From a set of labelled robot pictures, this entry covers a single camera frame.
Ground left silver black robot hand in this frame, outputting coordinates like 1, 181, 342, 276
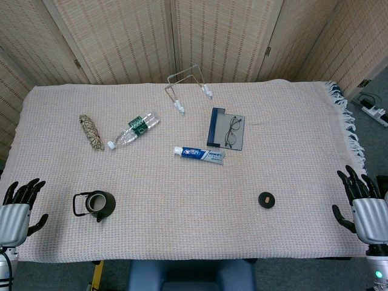
0, 178, 49, 246

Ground small black round disc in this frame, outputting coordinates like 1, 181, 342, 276
258, 192, 276, 209

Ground braided beige rope bundle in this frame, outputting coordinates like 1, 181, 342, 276
79, 114, 105, 151

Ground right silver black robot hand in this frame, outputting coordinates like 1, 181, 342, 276
332, 165, 388, 245

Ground clear wire display stand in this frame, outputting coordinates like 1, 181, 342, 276
164, 64, 213, 115

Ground clear plastic bottle green label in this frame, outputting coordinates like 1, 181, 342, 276
107, 111, 161, 152

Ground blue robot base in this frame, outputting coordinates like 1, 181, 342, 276
127, 259, 257, 291

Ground blue grey glasses case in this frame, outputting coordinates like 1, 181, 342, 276
206, 107, 246, 152

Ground beige waffle-weave tablecloth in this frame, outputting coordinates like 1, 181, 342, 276
0, 79, 369, 262

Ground thin-framed eyeglasses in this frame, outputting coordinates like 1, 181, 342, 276
224, 116, 243, 149

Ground woven folding screen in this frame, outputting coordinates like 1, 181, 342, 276
0, 0, 388, 161

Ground white power strip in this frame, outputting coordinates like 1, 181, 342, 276
360, 93, 388, 127

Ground blue white toothpaste tube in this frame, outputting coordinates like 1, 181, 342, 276
173, 145, 226, 166

